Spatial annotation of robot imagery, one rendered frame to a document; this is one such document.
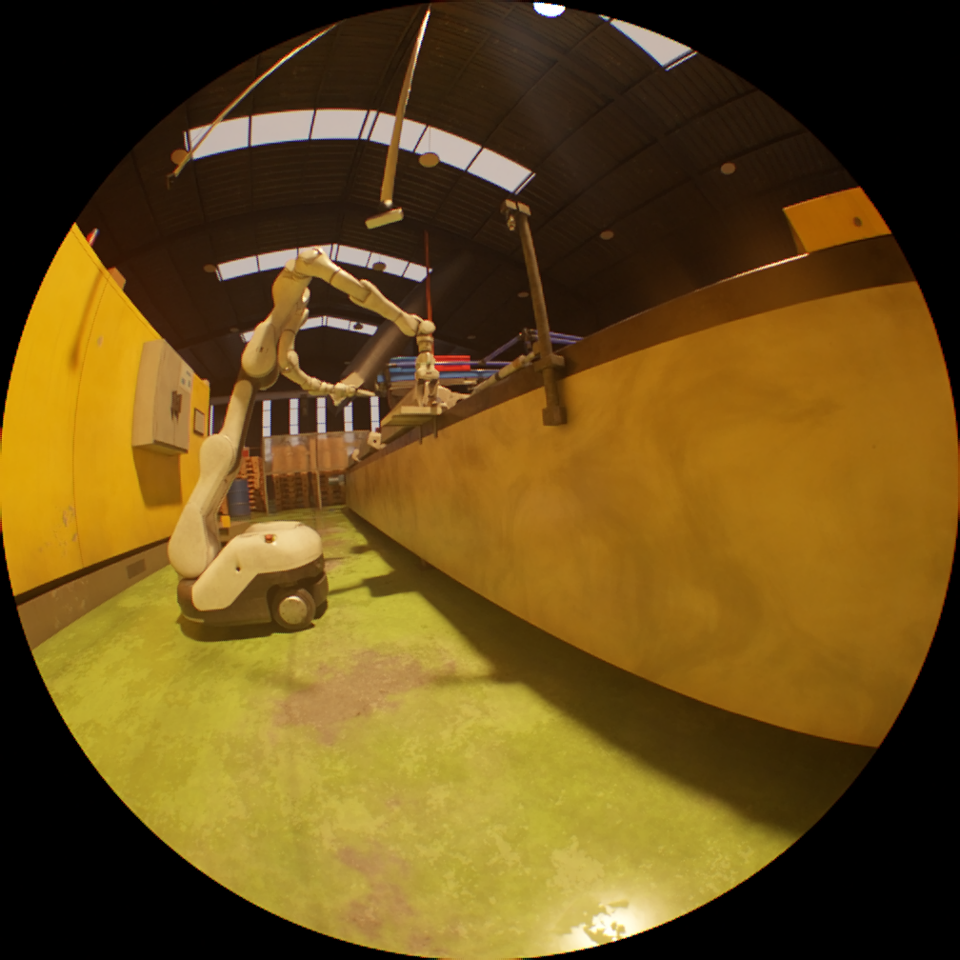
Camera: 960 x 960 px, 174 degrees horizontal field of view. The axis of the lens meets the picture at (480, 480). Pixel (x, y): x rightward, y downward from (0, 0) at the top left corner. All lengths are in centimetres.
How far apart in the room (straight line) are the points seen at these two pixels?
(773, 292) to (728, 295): 7
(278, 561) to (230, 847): 88
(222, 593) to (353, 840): 89
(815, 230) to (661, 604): 64
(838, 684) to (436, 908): 59
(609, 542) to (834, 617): 43
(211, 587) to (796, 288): 154
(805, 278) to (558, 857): 82
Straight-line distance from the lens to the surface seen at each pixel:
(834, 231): 57
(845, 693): 59
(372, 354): 924
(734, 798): 64
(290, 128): 1041
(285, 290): 160
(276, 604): 122
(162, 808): 78
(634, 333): 59
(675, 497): 53
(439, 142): 1038
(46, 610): 189
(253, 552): 115
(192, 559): 138
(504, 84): 963
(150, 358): 276
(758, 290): 53
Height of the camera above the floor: 51
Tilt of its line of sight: 1 degrees down
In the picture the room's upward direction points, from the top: 5 degrees counter-clockwise
